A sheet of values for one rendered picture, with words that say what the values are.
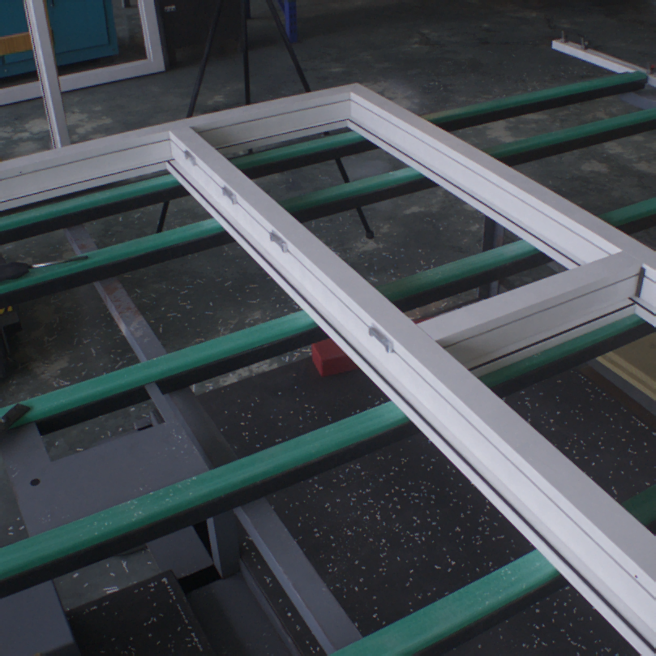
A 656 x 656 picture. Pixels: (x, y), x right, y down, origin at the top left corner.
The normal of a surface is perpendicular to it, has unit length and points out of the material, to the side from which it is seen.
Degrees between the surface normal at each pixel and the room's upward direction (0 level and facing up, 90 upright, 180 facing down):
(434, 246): 0
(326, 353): 0
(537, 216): 90
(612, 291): 90
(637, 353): 0
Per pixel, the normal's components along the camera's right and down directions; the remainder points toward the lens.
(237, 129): 0.50, 0.48
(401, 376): -0.87, 0.29
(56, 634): -0.01, -0.83
